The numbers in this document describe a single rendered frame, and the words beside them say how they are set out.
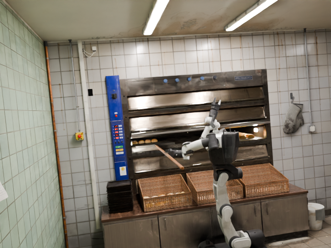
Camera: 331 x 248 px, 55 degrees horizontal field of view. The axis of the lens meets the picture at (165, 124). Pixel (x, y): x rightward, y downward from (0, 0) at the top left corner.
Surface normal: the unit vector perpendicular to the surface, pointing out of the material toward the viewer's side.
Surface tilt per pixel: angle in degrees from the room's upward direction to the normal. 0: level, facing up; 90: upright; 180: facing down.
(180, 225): 90
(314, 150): 90
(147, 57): 90
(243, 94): 70
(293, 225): 89
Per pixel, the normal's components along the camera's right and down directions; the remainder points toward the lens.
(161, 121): 0.12, -0.30
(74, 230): 0.17, 0.04
